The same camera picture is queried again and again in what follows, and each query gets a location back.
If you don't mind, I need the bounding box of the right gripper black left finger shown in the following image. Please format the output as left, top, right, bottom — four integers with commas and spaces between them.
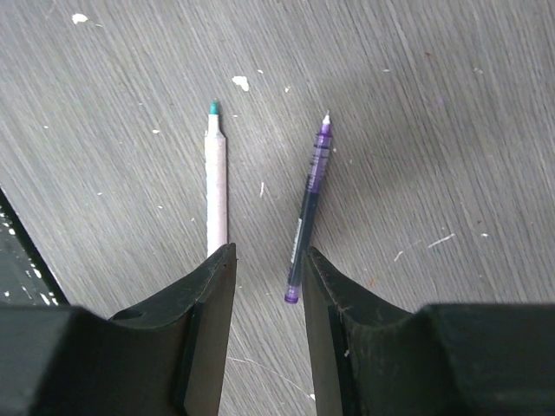
110, 244, 237, 415

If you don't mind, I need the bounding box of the white pen teal tip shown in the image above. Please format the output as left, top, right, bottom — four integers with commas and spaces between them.
204, 100, 228, 256

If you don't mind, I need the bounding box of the dark purple pen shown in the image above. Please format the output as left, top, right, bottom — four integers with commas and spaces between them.
284, 111, 332, 304

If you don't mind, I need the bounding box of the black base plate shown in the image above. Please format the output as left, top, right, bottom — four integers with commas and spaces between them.
0, 190, 69, 307

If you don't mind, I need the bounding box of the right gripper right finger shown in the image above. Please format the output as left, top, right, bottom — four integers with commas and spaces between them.
302, 247, 410, 415

